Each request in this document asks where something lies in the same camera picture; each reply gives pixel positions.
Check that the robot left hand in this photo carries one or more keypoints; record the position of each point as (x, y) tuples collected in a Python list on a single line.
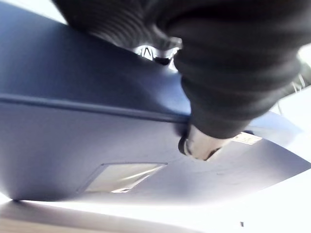
[(226, 72)]

